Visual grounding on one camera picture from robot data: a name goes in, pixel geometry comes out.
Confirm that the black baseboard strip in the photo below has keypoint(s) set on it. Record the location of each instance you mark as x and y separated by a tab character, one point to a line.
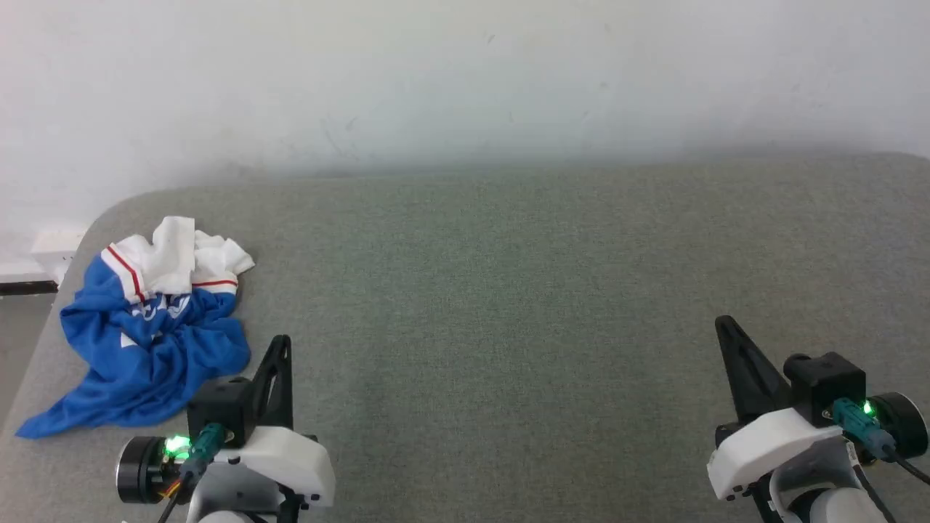
29	288

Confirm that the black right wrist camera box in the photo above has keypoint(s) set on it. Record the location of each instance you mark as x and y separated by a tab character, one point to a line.
828	385

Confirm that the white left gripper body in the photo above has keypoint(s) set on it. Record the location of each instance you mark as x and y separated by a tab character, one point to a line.
290	457

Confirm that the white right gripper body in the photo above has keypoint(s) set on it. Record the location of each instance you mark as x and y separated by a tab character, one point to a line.
770	443

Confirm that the grey fabric sofa seat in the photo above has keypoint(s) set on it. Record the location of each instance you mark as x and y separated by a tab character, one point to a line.
508	290

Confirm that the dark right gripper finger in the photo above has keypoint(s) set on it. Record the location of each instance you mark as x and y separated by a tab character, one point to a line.
748	378

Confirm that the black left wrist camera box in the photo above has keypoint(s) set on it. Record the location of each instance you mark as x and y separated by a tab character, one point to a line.
218	407

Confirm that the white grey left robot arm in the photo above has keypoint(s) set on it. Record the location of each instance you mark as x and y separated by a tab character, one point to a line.
142	468

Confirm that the blue white Lakers jersey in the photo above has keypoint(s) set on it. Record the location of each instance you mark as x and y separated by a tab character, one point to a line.
145	349

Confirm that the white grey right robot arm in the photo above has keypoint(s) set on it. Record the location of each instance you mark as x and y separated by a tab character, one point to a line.
901	423

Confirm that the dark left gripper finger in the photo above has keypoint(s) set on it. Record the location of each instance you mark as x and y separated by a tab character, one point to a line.
275	385

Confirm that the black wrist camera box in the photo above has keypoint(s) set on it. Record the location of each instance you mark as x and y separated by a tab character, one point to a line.
218	407
828	385

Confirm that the white wall socket box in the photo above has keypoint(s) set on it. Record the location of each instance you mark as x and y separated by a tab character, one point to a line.
58	243

